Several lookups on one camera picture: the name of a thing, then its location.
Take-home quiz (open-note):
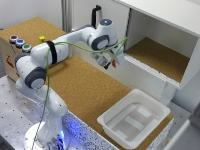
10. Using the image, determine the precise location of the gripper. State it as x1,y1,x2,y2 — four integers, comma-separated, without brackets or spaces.
92,49,127,70

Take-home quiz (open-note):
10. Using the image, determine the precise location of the white cabinet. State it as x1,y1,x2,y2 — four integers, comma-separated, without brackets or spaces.
61,0,200,108

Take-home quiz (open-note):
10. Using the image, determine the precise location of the yellow block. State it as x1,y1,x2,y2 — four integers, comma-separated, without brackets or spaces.
38,35,46,44

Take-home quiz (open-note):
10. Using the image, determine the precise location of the white sliding door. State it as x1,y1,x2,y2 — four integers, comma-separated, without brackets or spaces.
71,0,131,59

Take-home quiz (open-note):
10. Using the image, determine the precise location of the white plastic box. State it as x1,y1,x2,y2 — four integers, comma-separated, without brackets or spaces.
96,88,172,150

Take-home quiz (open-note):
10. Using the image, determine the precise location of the green button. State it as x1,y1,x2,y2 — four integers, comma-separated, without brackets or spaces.
21,43,33,54

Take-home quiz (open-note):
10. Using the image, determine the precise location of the wooden drawer box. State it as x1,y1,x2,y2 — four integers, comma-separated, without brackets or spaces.
0,16,68,83

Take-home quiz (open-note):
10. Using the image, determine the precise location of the blue button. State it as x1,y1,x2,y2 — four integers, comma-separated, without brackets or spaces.
15,38,26,49

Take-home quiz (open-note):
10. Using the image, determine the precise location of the red button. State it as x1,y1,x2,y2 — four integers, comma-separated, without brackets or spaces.
9,34,19,44

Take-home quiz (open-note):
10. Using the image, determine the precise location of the black door handle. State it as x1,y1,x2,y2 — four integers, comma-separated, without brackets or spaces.
91,4,103,30

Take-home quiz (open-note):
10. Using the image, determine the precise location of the green cable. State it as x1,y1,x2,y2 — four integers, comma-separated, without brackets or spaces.
29,36,130,150

